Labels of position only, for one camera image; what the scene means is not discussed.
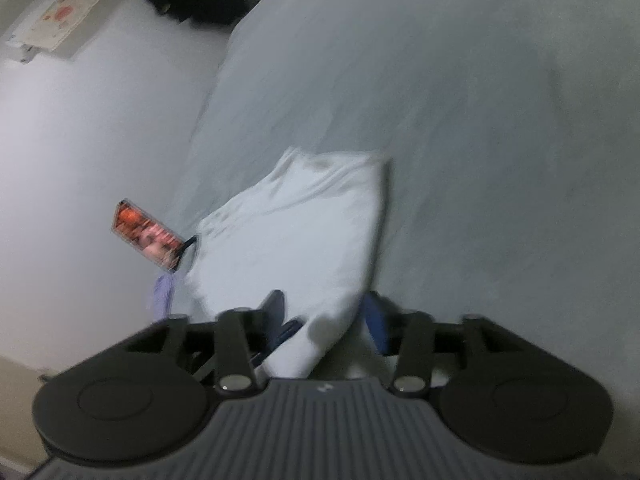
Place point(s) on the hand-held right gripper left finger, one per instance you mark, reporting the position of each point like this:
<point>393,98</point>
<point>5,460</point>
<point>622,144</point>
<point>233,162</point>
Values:
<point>274,310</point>

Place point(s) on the white long-sleeve shirt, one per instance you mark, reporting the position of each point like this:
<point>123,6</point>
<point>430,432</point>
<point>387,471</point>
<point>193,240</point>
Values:
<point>300,230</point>

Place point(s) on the smartphone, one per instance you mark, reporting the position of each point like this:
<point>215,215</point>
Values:
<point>150,237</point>

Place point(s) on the white paper bag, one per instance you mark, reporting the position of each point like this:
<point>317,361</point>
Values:
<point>60,15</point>

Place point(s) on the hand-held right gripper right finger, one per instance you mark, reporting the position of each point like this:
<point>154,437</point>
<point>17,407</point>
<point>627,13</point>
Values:
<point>375,322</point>

